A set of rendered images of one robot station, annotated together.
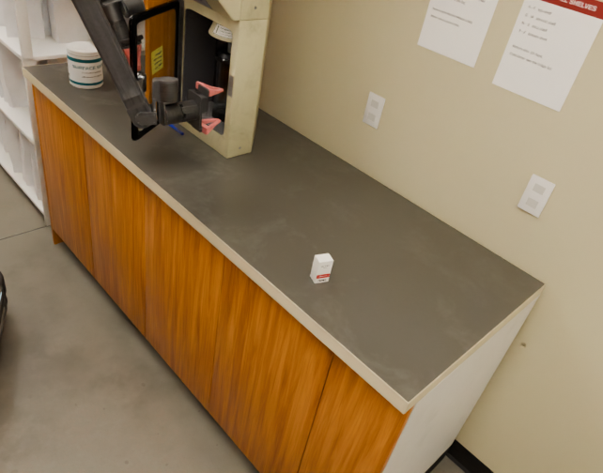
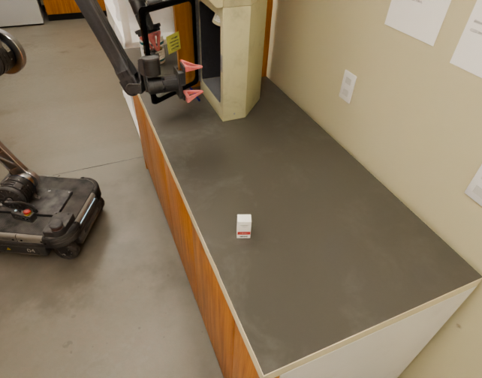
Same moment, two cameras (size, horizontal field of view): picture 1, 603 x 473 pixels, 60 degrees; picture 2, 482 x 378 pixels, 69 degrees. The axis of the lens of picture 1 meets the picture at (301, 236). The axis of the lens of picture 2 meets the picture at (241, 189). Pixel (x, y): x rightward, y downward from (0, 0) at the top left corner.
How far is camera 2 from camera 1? 0.57 m
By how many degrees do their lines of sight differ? 21
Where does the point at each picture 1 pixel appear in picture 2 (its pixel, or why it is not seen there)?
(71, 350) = (132, 242)
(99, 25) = (91, 15)
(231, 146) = (226, 112)
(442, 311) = (347, 286)
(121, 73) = (112, 52)
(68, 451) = (107, 310)
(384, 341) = (272, 305)
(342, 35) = (327, 18)
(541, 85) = not seen: outside the picture
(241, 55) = (227, 37)
